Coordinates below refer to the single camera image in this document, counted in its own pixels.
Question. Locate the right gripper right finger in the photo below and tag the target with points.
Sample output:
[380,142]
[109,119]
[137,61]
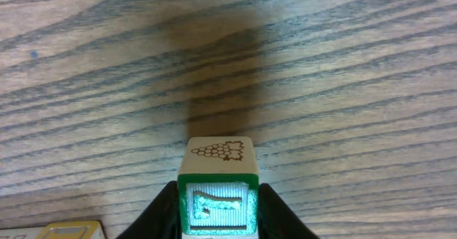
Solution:
[276,220]

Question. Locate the green seven block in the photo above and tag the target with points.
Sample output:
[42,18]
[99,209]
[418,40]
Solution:
[218,186]

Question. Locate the white feather block blue X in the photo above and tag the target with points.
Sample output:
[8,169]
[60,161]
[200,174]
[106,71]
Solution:
[72,230]

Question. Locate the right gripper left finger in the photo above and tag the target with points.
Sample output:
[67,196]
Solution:
[160,220]

